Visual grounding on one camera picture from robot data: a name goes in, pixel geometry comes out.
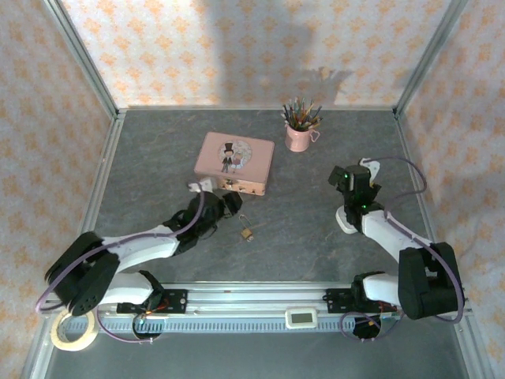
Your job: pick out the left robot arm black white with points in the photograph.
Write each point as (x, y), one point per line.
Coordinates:
(138, 246)

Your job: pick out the pink tin box with figures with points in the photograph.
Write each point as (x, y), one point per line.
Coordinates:
(236, 158)

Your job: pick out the aluminium frame post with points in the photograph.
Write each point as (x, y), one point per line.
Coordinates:
(83, 55)
(431, 55)

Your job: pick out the small brass padlock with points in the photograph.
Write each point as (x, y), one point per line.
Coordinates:
(246, 233)

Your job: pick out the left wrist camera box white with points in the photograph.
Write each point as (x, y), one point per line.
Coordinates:
(203, 184)

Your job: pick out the aluminium mounting rail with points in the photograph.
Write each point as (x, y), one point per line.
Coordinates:
(256, 294)

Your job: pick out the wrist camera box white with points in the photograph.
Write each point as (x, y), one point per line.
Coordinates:
(203, 184)
(371, 169)

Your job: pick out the aluminium back rail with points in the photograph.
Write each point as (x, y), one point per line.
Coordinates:
(256, 107)

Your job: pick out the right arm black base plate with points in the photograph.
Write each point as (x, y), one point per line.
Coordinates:
(337, 302)

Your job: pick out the aluminium side rail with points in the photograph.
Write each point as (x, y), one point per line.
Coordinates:
(406, 138)
(102, 177)

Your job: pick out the masking tape roll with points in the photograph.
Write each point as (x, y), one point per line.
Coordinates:
(59, 339)

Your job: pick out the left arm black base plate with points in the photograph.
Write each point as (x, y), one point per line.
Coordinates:
(175, 302)

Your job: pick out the white digital timer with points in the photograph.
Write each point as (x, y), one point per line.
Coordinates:
(301, 317)

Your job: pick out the coloured pencils bundle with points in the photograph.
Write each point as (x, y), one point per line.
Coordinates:
(301, 114)

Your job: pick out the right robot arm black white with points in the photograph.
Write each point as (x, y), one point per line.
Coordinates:
(426, 284)

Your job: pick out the small white dish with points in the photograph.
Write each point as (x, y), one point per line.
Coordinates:
(344, 222)

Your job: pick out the pink pencil cup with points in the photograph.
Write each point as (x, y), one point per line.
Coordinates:
(296, 138)

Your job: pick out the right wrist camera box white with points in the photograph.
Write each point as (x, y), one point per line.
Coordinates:
(371, 169)

